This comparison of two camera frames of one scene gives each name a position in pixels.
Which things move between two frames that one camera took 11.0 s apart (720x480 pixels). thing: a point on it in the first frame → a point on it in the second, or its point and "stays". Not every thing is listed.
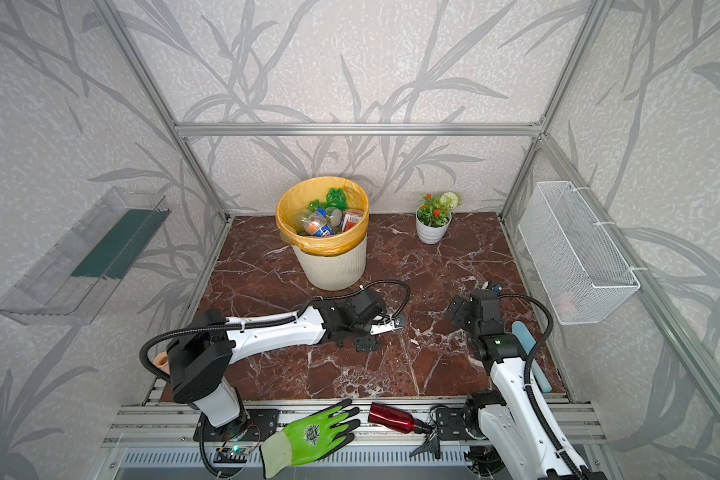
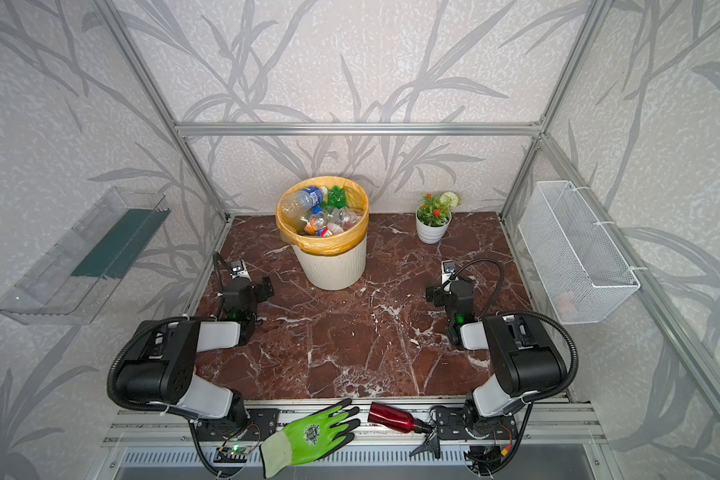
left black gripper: [365, 327] → [258, 289]
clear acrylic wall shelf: [67, 283] stays
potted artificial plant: [433, 216] stays
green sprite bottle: [336, 197] stays
